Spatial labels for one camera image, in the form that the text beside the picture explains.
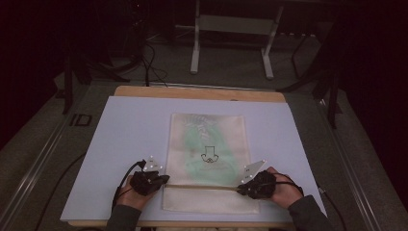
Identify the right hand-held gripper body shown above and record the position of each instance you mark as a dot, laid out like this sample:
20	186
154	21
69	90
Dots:
261	184

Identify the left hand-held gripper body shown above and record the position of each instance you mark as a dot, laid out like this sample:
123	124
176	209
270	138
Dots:
146	181

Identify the white mesh laundry bag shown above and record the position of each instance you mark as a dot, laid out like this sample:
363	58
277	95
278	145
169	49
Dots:
208	202

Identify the person's left hand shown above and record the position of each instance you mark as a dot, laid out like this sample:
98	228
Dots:
131	199

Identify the person's right hand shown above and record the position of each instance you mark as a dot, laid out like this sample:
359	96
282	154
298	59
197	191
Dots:
285	192

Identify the pale table cover sheet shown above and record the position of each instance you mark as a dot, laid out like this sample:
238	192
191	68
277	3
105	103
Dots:
128	134

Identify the wooden table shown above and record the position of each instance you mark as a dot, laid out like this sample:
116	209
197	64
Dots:
192	93

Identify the black stand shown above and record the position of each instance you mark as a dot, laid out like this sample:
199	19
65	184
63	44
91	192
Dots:
69	80
332	83

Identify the white metal stand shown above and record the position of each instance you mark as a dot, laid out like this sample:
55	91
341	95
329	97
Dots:
235	25

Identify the aluminium rail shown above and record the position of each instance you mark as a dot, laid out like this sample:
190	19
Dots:
349	166
32	179

